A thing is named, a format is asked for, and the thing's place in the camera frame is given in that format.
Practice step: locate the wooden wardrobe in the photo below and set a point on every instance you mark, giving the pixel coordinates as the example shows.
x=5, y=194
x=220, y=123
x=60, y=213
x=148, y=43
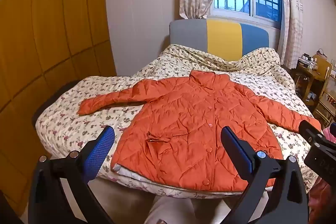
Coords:
x=52, y=29

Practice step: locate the long patterned curtain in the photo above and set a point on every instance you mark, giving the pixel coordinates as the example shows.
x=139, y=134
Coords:
x=291, y=16

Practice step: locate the orange quilted jacket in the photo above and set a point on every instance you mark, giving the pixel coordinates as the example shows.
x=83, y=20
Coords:
x=183, y=121

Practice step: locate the round tin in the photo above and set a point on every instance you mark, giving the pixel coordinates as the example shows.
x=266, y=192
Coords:
x=303, y=62

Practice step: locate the person's leg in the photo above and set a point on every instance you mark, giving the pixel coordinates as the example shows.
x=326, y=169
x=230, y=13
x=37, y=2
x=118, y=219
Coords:
x=168, y=211

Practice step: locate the red cloth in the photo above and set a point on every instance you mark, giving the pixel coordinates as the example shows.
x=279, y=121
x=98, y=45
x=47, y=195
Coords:
x=320, y=200

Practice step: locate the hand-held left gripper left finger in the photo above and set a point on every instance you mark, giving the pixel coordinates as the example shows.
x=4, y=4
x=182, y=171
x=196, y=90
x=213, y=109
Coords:
x=101, y=150

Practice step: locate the bed with floral cover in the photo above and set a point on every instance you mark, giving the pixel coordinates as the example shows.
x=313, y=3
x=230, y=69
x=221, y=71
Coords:
x=78, y=121

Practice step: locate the pink cloth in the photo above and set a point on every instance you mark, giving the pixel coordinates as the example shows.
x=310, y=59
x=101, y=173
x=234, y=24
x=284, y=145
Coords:
x=329, y=134

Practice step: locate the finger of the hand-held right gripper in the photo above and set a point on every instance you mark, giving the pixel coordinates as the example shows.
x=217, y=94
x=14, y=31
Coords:
x=309, y=130

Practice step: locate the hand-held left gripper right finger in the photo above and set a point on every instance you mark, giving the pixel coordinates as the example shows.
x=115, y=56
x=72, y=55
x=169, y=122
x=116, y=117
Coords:
x=240, y=151

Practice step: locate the wooden desk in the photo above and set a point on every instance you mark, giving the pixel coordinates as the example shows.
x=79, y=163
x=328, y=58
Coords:
x=302, y=79

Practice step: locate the grey yellow blue headboard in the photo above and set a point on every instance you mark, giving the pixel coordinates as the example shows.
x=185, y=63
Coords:
x=223, y=37

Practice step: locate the wooden chair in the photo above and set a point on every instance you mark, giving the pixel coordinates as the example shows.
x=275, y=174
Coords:
x=321, y=92

